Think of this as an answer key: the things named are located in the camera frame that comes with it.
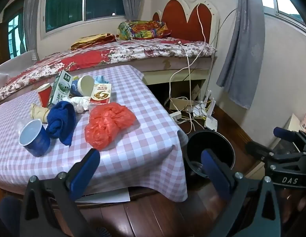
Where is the colourful patterned pillow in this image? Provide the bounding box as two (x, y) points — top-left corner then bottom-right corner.
(118, 20), (172, 40)

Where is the dark blue towel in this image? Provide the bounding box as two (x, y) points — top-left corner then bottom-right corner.
(46, 101), (77, 147)

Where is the black trash bin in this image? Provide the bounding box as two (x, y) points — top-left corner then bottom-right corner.
(183, 130), (236, 178)

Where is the blue white paper cup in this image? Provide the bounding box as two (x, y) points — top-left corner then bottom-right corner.
(70, 75), (95, 97)

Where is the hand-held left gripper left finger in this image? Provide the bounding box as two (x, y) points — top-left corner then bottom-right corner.
(20, 149), (104, 237)

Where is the beige board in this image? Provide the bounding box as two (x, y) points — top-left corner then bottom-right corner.
(284, 114), (306, 134)

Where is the corner window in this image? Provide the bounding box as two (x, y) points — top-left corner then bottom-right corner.
(258, 0), (306, 27)

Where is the white bed footboard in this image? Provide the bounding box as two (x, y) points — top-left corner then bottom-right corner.
(0, 50), (36, 87)

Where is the cardboard box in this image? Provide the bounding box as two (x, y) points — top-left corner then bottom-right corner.
(169, 84), (201, 111)

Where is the long grey curtain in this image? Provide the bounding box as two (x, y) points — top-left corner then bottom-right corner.
(216, 0), (265, 109)

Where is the green white milk carton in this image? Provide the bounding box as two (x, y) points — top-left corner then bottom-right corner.
(48, 70), (74, 107)

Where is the white tissue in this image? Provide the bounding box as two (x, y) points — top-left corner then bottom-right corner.
(66, 96), (90, 114)

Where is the white router with antennas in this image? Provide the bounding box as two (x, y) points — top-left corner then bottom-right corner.
(192, 90), (212, 117)
(204, 99), (217, 131)

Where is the narrow window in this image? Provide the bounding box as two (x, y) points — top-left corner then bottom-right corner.
(4, 7), (26, 57)

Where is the white charging cable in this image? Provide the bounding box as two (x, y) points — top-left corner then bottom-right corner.
(169, 4), (208, 134)

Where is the folded yellow red blanket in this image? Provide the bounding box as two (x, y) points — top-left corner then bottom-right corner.
(70, 33), (116, 51)

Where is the bed with floral cover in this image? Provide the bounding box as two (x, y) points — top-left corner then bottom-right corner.
(0, 37), (217, 104)

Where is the white food packet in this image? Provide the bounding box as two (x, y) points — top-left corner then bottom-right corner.
(89, 83), (112, 104)

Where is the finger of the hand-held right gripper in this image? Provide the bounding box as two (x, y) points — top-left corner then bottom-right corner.
(273, 127), (301, 143)
(245, 141), (276, 163)

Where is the pink checkered tablecloth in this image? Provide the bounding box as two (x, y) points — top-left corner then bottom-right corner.
(0, 65), (188, 202)

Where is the wide white-framed window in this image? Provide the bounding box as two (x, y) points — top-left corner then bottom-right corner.
(43, 0), (126, 32)

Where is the red white headboard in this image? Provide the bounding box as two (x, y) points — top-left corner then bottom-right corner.
(153, 0), (220, 45)

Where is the blue plastic cup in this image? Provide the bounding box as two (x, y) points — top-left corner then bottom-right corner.
(19, 119), (51, 157)

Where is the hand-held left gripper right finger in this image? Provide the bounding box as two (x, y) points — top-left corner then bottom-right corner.
(200, 149), (282, 237)

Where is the yellowish knotted cloth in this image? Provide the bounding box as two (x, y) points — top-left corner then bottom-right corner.
(29, 103), (51, 123)

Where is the red plastic bag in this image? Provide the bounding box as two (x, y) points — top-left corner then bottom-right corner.
(84, 102), (137, 151)

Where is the red paper cup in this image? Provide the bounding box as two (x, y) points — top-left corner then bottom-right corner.
(37, 83), (53, 107)

